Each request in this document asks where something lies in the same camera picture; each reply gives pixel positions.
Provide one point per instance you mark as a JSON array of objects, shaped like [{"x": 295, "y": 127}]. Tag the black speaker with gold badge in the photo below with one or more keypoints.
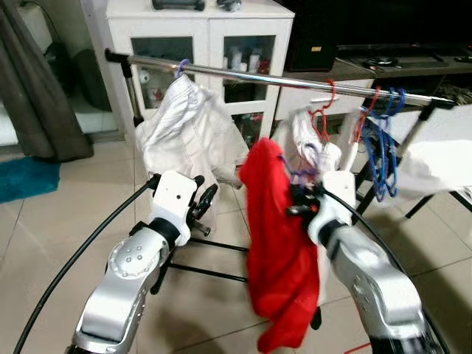
[{"x": 310, "y": 51}]

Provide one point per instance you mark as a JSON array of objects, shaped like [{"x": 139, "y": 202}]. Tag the chrome clothes rack black base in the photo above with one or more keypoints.
[{"x": 258, "y": 75}]

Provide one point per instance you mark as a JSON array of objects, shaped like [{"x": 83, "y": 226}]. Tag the white glass door cabinet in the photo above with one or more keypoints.
[{"x": 206, "y": 26}]

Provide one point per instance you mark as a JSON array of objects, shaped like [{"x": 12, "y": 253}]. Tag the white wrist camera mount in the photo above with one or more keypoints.
[
  {"x": 171, "y": 195},
  {"x": 335, "y": 195}
]

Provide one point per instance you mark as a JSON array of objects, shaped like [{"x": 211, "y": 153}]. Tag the beige hanging garment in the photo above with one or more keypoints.
[{"x": 302, "y": 139}]

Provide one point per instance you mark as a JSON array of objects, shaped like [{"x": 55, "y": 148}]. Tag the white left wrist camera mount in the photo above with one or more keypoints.
[{"x": 171, "y": 195}]

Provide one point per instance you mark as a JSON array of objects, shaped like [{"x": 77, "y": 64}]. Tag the red polo shirt blue collar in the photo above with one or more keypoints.
[{"x": 280, "y": 258}]

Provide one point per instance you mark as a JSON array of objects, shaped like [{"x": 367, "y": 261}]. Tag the grey brown curtain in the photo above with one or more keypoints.
[{"x": 44, "y": 88}]

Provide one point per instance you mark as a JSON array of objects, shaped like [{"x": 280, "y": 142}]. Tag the teal shaggy floor mat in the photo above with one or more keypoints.
[{"x": 26, "y": 181}]

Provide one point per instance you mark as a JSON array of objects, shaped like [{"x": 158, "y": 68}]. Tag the white denim shorts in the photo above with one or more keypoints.
[{"x": 192, "y": 133}]

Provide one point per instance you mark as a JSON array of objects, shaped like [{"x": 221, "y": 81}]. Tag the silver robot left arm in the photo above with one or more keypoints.
[{"x": 118, "y": 295}]

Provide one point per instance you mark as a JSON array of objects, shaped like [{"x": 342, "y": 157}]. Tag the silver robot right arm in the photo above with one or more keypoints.
[{"x": 376, "y": 287}]

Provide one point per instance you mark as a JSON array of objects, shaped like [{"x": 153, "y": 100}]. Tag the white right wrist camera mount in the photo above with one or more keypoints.
[{"x": 335, "y": 195}]

